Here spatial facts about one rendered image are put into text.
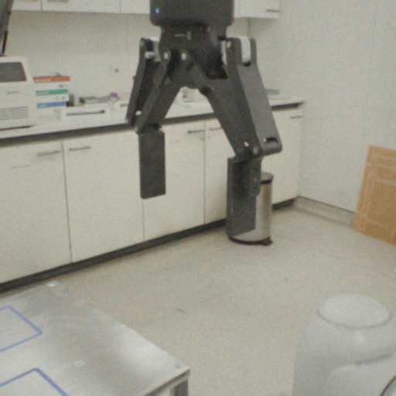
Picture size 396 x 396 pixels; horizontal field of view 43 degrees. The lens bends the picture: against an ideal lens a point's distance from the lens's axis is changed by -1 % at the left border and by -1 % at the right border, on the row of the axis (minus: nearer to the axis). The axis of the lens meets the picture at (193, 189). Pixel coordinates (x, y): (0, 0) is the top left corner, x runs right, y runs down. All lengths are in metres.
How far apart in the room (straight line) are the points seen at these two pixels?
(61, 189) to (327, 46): 2.21
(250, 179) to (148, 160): 0.15
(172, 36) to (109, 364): 0.61
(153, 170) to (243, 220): 0.14
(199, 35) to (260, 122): 0.10
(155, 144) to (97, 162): 2.44
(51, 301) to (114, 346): 0.23
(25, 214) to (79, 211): 0.32
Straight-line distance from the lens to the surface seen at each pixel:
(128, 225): 3.20
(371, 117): 3.77
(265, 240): 3.47
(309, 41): 4.06
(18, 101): 2.74
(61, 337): 1.00
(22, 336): 1.03
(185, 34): 0.46
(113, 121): 2.96
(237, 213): 0.43
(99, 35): 3.64
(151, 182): 0.54
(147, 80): 0.52
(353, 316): 0.77
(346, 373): 0.76
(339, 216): 4.05
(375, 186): 3.74
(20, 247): 2.91
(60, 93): 3.26
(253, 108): 0.40
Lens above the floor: 1.35
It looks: 17 degrees down
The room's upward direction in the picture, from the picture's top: straight up
